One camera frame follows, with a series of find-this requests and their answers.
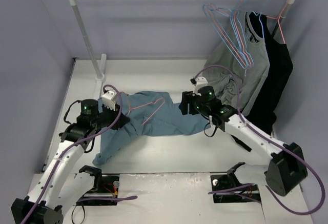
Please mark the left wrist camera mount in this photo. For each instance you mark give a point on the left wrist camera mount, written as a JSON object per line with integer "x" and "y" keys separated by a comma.
{"x": 109, "y": 100}

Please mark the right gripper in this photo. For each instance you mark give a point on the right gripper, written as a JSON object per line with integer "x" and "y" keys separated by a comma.
{"x": 185, "y": 103}

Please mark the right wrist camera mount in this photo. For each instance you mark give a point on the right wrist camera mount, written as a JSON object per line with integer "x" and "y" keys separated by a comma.
{"x": 198, "y": 83}

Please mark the black tank top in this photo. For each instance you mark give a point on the black tank top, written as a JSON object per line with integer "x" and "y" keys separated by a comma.
{"x": 262, "y": 113}

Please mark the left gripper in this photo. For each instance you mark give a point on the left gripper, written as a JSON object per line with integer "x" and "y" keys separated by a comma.
{"x": 119, "y": 119}

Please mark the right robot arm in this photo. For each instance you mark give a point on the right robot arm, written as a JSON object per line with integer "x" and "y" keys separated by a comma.
{"x": 282, "y": 170}

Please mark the pink hanger at rack end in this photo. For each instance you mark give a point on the pink hanger at rack end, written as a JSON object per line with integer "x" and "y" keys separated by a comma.
{"x": 280, "y": 21}

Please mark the grey sweatshirt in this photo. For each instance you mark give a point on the grey sweatshirt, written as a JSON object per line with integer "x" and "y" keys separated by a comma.
{"x": 233, "y": 84}

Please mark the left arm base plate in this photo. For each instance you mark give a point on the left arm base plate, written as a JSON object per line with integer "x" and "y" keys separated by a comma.
{"x": 105, "y": 186}

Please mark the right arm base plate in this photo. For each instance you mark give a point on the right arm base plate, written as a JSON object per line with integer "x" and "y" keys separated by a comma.
{"x": 228, "y": 189}

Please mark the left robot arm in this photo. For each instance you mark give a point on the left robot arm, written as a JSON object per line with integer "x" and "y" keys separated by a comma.
{"x": 53, "y": 195}

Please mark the blue t shirt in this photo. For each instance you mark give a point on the blue t shirt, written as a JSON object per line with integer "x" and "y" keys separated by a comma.
{"x": 151, "y": 114}

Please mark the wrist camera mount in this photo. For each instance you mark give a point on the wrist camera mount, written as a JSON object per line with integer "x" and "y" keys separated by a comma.
{"x": 198, "y": 83}
{"x": 109, "y": 100}

